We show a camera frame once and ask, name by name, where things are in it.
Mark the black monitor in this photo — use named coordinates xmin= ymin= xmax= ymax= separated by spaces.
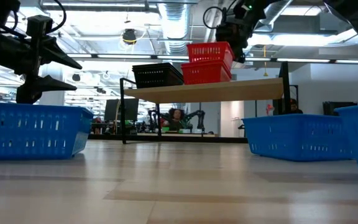
xmin=104 ymin=98 xmax=140 ymax=123

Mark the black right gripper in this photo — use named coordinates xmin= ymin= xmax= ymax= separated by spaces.
xmin=215 ymin=0 xmax=265 ymax=64

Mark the hanging black yellow reel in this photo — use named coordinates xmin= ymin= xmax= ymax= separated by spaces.
xmin=122 ymin=28 xmax=138 ymax=46

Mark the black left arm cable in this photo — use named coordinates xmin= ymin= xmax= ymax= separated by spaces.
xmin=46 ymin=0 xmax=68 ymax=34

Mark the round silver ceiling duct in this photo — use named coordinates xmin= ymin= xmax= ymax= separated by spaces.
xmin=157 ymin=2 xmax=196 ymax=57

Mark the red plastic basket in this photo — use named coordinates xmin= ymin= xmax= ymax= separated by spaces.
xmin=180 ymin=64 xmax=233 ymax=86
xmin=180 ymin=60 xmax=232 ymax=67
xmin=186 ymin=41 xmax=236 ymax=68

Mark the person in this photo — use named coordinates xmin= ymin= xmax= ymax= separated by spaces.
xmin=285 ymin=98 xmax=305 ymax=115
xmin=165 ymin=107 xmax=187 ymax=132

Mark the black plastic basket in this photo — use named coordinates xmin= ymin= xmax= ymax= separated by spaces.
xmin=132 ymin=65 xmax=183 ymax=72
xmin=134 ymin=70 xmax=185 ymax=89

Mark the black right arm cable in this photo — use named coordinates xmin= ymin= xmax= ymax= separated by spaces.
xmin=203 ymin=5 xmax=227 ymax=31

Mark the grey rectangular ceiling duct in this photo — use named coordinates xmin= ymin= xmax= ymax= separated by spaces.
xmin=254 ymin=13 xmax=339 ymax=35

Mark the wooden shelf with black legs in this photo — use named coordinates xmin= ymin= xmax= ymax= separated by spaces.
xmin=119 ymin=60 xmax=292 ymax=145

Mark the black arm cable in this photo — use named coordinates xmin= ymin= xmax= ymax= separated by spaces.
xmin=46 ymin=0 xmax=68 ymax=34
xmin=203 ymin=5 xmax=227 ymax=31

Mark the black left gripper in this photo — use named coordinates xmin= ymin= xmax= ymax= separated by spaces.
xmin=0 ymin=14 xmax=83 ymax=105

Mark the yellow hanging cord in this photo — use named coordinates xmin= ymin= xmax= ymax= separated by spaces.
xmin=262 ymin=44 xmax=269 ymax=78

